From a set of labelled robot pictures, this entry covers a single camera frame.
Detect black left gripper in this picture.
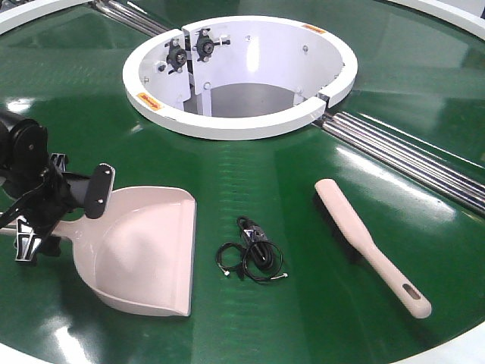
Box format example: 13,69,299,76
1,152,90,264

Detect pink plastic dustpan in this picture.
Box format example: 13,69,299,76
0,185,198,318

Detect black cable bundle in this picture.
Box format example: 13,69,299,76
214,215,289,283

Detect pink hand brush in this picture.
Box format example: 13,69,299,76
314,178,432,319

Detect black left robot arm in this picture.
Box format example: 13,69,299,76
1,110,90,265

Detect green conveyor belt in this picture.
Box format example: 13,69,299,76
1,5,484,363

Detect orange warning label front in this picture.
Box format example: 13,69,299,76
137,93,162,111

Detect orange warning label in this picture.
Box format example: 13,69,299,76
302,24,326,34
137,93,162,111

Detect white outer rim top left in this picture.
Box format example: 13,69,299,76
1,0,89,34

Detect white rim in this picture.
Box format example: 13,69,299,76
391,0,484,40
1,0,89,34

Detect black bearing left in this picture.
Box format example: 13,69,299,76
165,38,187,74

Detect black bearing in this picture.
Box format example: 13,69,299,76
165,38,187,74
195,28,231,62

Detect steel rollers top left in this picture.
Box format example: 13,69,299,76
89,1,170,36

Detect steel rollers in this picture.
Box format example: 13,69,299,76
89,1,170,36
314,111,484,216

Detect black bearing right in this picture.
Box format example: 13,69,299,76
195,28,231,62

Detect orange warning label rear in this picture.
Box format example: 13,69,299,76
302,24,326,34

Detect steel rollers right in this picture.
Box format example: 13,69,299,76
314,111,484,216

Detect white outer rim top right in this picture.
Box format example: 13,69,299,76
391,0,484,40

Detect white inner ring housing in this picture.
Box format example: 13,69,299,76
122,15,358,140

